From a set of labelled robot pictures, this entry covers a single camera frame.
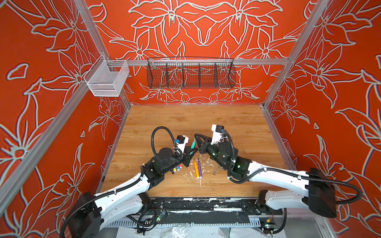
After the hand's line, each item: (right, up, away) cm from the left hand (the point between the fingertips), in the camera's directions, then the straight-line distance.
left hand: (195, 147), depth 72 cm
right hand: (-2, +6, -4) cm, 8 cm away
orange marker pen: (+1, -16, +13) cm, 21 cm away
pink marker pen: (-7, -7, -7) cm, 12 cm away
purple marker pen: (+3, -18, +12) cm, 21 cm away
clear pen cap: (+12, -17, +12) cm, 24 cm away
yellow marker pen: (-12, -16, +13) cm, 24 cm away
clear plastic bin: (-57, +41, +21) cm, 73 cm away
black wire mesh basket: (-2, +45, +26) cm, 52 cm away
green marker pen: (-1, +1, -2) cm, 3 cm away
